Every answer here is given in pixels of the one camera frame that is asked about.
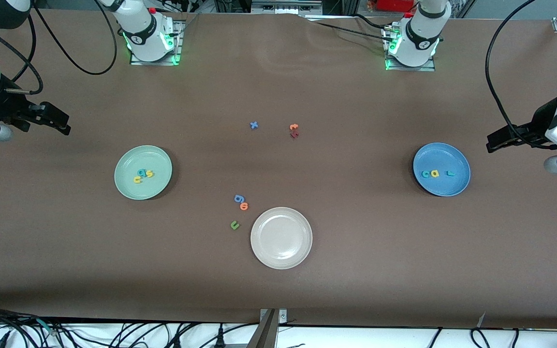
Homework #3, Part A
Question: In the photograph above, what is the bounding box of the blue plate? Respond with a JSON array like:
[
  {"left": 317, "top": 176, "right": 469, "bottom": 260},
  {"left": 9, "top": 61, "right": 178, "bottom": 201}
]
[{"left": 412, "top": 142, "right": 471, "bottom": 197}]

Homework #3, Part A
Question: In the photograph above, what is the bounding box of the green plate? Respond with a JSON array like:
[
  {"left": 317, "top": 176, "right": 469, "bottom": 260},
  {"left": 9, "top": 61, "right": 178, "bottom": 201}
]
[{"left": 114, "top": 145, "right": 173, "bottom": 201}]

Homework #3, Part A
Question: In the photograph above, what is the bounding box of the red box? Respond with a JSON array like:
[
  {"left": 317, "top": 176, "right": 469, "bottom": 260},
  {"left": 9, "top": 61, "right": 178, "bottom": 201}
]
[{"left": 375, "top": 0, "right": 415, "bottom": 11}]

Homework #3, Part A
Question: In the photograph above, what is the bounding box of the brown table cover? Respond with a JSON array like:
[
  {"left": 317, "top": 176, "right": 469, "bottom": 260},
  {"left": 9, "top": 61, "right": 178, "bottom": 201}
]
[{"left": 0, "top": 7, "right": 557, "bottom": 329}]

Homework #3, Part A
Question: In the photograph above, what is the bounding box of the beige plate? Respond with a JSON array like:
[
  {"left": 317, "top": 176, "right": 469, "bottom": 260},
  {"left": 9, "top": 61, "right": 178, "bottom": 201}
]
[{"left": 250, "top": 207, "right": 313, "bottom": 270}]

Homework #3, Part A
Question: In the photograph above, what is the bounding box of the grey metal device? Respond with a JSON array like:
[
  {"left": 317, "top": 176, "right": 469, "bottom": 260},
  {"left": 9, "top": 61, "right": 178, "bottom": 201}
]
[{"left": 251, "top": 0, "right": 322, "bottom": 15}]

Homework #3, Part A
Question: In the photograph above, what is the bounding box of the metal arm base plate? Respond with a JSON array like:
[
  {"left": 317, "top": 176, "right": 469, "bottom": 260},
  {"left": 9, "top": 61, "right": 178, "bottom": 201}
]
[
  {"left": 130, "top": 19, "right": 183, "bottom": 66},
  {"left": 384, "top": 27, "right": 436, "bottom": 72}
]

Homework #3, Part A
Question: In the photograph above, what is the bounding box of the black base cable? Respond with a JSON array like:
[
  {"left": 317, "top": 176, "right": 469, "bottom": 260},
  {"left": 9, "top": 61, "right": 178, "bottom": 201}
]
[
  {"left": 313, "top": 21, "right": 391, "bottom": 41},
  {"left": 352, "top": 14, "right": 406, "bottom": 30}
]

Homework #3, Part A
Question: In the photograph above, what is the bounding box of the grey metal table bracket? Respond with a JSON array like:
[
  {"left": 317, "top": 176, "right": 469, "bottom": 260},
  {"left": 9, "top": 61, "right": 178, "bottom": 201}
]
[{"left": 247, "top": 308, "right": 288, "bottom": 348}]

